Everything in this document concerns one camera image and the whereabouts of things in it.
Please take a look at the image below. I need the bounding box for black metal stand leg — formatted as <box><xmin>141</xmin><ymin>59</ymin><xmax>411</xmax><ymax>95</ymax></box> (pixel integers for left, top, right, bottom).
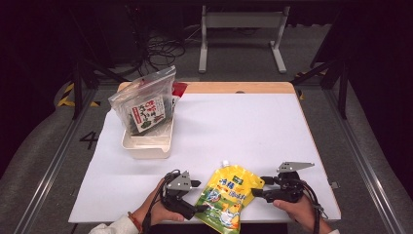
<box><xmin>69</xmin><ymin>58</ymin><xmax>130</xmax><ymax>120</ymax></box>
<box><xmin>290</xmin><ymin>58</ymin><xmax>351</xmax><ymax>120</ymax></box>

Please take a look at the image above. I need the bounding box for tangle of black floor cables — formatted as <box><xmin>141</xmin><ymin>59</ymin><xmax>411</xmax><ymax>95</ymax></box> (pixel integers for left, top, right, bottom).
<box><xmin>134</xmin><ymin>30</ymin><xmax>187</xmax><ymax>82</ymax></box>

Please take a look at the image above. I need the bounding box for red snack packet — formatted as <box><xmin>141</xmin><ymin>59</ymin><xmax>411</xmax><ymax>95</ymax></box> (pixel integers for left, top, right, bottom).
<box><xmin>170</xmin><ymin>81</ymin><xmax>189</xmax><ymax>113</ymax></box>

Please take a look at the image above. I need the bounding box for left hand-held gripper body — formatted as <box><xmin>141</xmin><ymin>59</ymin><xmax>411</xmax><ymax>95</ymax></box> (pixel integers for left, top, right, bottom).
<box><xmin>162</xmin><ymin>170</ymin><xmax>198</xmax><ymax>221</ymax></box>

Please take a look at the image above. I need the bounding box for aluminium floor rail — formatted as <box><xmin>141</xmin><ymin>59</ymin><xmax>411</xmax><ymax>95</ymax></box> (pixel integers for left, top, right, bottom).
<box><xmin>323</xmin><ymin>87</ymin><xmax>404</xmax><ymax>234</ymax></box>
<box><xmin>13</xmin><ymin>87</ymin><xmax>99</xmax><ymax>234</ymax></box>

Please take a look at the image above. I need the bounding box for person's right hand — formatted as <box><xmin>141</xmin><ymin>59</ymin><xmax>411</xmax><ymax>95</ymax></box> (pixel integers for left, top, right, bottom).
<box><xmin>272</xmin><ymin>196</ymin><xmax>317</xmax><ymax>233</ymax></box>

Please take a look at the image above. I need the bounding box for white compartment storage box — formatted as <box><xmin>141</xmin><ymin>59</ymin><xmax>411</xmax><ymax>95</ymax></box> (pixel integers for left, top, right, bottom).
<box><xmin>121</xmin><ymin>106</ymin><xmax>175</xmax><ymax>160</ymax></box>

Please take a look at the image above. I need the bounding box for yellow spout pouch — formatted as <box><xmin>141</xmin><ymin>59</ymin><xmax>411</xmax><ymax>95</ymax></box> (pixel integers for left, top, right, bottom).
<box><xmin>194</xmin><ymin>159</ymin><xmax>266</xmax><ymax>234</ymax></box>

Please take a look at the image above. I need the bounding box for hand-held gripper black cable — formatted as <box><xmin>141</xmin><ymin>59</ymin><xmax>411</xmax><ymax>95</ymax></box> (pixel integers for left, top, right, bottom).
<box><xmin>141</xmin><ymin>169</ymin><xmax>182</xmax><ymax>234</ymax></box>
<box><xmin>290</xmin><ymin>176</ymin><xmax>329</xmax><ymax>234</ymax></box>

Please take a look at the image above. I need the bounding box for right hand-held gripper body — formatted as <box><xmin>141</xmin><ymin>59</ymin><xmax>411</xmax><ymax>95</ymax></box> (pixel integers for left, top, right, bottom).
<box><xmin>265</xmin><ymin>161</ymin><xmax>316</xmax><ymax>205</ymax></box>

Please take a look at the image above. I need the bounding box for red bead bracelet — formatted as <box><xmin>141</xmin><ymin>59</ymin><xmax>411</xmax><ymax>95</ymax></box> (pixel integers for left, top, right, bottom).
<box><xmin>127</xmin><ymin>211</ymin><xmax>144</xmax><ymax>234</ymax></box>

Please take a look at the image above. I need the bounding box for white metal stand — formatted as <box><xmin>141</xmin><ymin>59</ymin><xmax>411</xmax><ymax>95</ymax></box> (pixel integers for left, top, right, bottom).
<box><xmin>198</xmin><ymin>4</ymin><xmax>291</xmax><ymax>74</ymax></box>

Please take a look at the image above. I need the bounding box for person's left hand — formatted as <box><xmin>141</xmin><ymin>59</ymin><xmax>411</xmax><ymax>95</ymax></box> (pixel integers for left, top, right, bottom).
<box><xmin>132</xmin><ymin>179</ymin><xmax>186</xmax><ymax>229</ymax></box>

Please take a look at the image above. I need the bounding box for yellow black hazard tape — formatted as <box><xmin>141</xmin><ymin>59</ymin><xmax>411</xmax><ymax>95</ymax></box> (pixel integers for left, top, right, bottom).
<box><xmin>56</xmin><ymin>82</ymin><xmax>101</xmax><ymax>108</ymax></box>

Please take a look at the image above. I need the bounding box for right hand-held gripper black cable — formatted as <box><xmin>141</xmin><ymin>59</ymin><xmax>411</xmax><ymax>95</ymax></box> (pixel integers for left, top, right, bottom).
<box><xmin>290</xmin><ymin>176</ymin><xmax>329</xmax><ymax>234</ymax></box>

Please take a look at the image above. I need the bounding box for clear bag of dried seaweed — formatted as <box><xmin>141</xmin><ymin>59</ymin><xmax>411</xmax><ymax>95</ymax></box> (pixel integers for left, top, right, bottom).
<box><xmin>108</xmin><ymin>65</ymin><xmax>177</xmax><ymax>137</ymax></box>

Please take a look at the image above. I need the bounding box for left hand-held gripper black cable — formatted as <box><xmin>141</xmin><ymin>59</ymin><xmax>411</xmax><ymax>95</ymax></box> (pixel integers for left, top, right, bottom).
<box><xmin>141</xmin><ymin>169</ymin><xmax>182</xmax><ymax>234</ymax></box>

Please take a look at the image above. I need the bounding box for white table sheet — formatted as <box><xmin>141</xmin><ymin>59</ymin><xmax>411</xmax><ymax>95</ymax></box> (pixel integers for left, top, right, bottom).
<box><xmin>68</xmin><ymin>93</ymin><xmax>342</xmax><ymax>224</ymax></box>

